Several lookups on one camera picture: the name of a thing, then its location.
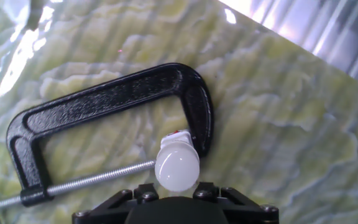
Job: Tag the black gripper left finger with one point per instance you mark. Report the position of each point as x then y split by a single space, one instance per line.
104 211

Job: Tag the white round light bulb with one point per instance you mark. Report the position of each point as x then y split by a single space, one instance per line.
177 168

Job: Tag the green marble pattern mat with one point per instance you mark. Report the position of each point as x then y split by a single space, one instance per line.
275 140

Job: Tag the black C-clamp with steel screw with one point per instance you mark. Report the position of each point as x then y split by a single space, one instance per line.
104 96

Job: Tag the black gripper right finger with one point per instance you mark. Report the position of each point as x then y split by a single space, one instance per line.
247 211

